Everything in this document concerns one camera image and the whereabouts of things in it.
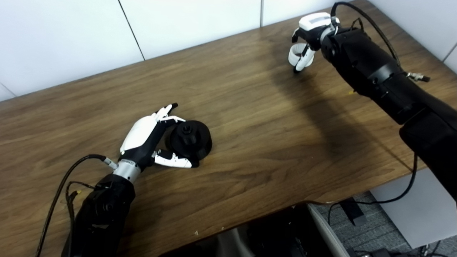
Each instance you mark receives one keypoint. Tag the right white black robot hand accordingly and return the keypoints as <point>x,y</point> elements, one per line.
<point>314,23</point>

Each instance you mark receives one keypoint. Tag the black robot torso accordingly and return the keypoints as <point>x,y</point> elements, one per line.
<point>278,232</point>

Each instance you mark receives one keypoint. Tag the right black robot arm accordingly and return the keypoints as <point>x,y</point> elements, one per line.
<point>375,67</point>

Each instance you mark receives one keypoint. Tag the black flat floor bar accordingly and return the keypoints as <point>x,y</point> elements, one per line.
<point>351,211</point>

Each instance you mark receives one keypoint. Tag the round black part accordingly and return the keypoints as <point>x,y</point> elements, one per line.
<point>194,141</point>

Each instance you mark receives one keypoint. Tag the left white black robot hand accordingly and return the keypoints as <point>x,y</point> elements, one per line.
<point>141,134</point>

